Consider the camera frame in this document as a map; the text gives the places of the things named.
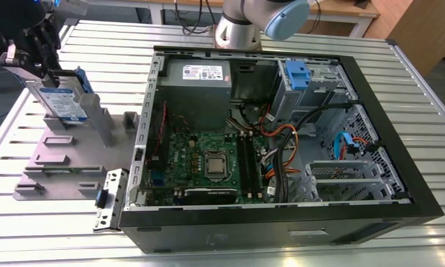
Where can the white table frame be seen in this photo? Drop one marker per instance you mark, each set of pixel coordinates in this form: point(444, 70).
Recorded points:
point(155, 16)

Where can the green RAM stick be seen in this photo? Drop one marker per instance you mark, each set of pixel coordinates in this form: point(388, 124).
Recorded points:
point(72, 170)

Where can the brown wooden cabinet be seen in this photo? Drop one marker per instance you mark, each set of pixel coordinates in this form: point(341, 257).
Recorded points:
point(423, 33)

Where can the black open PC case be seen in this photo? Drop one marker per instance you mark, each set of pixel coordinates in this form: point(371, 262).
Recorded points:
point(244, 231)

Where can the black CPU socket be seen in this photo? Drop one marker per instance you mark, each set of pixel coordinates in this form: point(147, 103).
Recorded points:
point(215, 153)

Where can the grey power supply unit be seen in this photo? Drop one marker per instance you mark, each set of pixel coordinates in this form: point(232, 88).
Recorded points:
point(192, 105)

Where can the green motherboard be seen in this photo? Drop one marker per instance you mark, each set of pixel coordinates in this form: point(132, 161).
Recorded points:
point(181, 144)

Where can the black RAM slot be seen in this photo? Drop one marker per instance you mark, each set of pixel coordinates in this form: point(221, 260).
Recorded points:
point(245, 167)
point(255, 167)

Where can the silver optical drive cage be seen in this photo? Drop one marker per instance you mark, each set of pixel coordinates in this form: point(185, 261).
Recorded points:
point(311, 97)

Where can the grey parts rack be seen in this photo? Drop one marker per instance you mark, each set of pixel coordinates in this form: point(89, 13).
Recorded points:
point(81, 155)

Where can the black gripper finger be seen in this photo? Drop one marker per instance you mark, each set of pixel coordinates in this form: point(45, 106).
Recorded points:
point(25, 64)
point(45, 47)

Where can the hard disk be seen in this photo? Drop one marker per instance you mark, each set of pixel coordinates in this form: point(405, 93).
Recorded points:
point(64, 104)

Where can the black graphics card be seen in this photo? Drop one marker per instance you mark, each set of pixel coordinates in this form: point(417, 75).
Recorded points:
point(208, 194)

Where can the silver expansion slot bracket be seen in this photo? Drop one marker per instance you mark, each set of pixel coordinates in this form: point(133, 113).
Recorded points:
point(115, 194)

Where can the blue plastic latch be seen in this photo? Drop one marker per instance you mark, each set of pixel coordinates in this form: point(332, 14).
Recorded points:
point(296, 75)

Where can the wooden desk white frame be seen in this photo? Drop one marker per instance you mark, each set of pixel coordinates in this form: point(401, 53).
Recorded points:
point(328, 6)

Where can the silver CPU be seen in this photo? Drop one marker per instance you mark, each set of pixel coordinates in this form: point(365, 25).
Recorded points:
point(216, 166)

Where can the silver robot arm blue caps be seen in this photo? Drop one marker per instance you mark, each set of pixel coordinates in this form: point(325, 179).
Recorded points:
point(233, 30)

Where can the silver disk bay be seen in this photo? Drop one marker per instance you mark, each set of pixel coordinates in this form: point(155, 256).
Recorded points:
point(341, 180)

